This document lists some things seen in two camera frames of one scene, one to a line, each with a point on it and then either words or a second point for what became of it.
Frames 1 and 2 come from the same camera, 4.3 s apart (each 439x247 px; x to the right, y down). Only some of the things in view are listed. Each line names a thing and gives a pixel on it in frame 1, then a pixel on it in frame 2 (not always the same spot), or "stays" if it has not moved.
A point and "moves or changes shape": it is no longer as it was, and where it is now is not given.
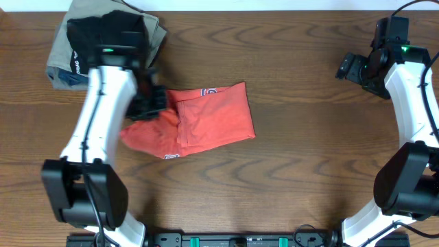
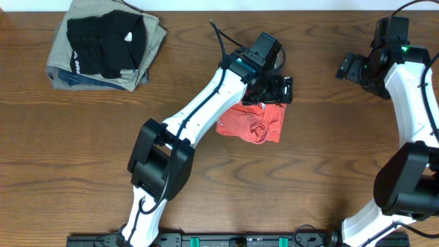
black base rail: [232, 239] stays
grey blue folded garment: [64, 79] stays
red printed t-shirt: [195, 119] moves or changes shape
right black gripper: [352, 69] stays
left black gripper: [148, 103] → [278, 89]
